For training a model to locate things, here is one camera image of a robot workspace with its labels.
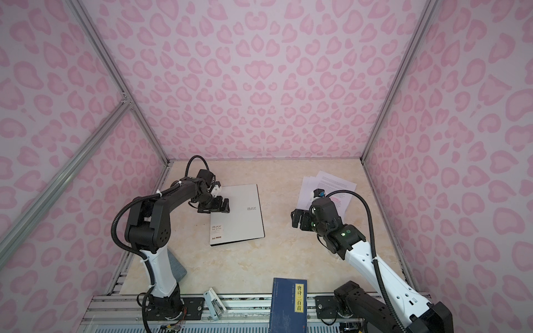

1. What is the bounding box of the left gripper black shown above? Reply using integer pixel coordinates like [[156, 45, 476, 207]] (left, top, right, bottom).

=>
[[196, 192, 230, 212]]

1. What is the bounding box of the grey black file folder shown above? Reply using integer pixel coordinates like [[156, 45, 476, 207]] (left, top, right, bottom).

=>
[[210, 184, 265, 246]]

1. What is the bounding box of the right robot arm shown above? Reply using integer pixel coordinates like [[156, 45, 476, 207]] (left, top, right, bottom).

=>
[[291, 189, 454, 332]]

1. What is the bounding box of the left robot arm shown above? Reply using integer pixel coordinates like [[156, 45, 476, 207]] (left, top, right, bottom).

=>
[[125, 169, 230, 318]]

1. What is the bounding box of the bottom white paper sheet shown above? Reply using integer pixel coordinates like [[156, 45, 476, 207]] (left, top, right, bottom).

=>
[[296, 176, 310, 210]]

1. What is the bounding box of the white paper sheet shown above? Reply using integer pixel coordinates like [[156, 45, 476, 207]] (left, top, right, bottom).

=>
[[296, 176, 310, 210], [296, 176, 321, 210]]

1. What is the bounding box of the middle white paper sheet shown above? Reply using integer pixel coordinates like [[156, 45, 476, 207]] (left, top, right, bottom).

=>
[[296, 176, 321, 210]]

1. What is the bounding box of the top printed paper sheet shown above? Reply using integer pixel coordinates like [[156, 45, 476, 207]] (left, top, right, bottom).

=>
[[310, 170, 358, 221]]

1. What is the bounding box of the grey sponge block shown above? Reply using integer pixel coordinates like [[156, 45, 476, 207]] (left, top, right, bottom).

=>
[[167, 250, 187, 282]]

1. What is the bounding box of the blue book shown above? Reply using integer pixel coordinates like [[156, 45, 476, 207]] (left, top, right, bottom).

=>
[[268, 277, 308, 333]]

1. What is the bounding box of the aluminium diagonal beam left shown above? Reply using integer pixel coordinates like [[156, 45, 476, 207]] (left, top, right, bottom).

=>
[[1, 98, 130, 267]]

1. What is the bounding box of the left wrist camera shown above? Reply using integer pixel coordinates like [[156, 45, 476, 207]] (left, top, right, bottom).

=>
[[209, 181, 222, 198]]

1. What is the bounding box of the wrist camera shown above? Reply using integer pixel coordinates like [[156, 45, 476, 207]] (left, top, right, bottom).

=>
[[312, 189, 326, 201], [209, 181, 222, 198]]

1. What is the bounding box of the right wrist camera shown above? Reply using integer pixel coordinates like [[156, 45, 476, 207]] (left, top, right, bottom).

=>
[[312, 189, 326, 201]]

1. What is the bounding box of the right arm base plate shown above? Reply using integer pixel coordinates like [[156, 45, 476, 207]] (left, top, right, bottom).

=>
[[315, 296, 341, 325]]

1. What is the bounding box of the white bracket on rail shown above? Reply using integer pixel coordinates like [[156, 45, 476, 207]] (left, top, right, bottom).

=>
[[203, 287, 227, 321]]

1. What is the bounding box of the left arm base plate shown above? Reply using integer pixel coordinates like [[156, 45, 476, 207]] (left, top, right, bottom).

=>
[[147, 297, 205, 321]]

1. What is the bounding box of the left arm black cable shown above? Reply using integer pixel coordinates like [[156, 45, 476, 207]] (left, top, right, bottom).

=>
[[110, 155, 211, 333]]

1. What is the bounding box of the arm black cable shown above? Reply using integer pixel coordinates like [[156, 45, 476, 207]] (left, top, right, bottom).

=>
[[324, 189, 407, 333], [110, 155, 211, 333]]

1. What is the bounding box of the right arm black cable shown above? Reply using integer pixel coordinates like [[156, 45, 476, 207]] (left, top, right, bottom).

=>
[[324, 189, 407, 333]]

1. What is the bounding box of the aluminium rail frame front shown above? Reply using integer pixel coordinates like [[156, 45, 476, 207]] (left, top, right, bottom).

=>
[[77, 294, 364, 332]]

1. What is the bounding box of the aluminium corner post left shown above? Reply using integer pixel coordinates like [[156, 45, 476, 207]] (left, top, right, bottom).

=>
[[65, 0, 170, 166]]

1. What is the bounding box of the aluminium corner post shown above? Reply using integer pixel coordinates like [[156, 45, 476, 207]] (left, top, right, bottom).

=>
[[65, 0, 170, 166], [360, 0, 442, 165]]

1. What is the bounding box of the aluminium corner post right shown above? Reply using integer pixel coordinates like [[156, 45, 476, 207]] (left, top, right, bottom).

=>
[[360, 0, 442, 165]]

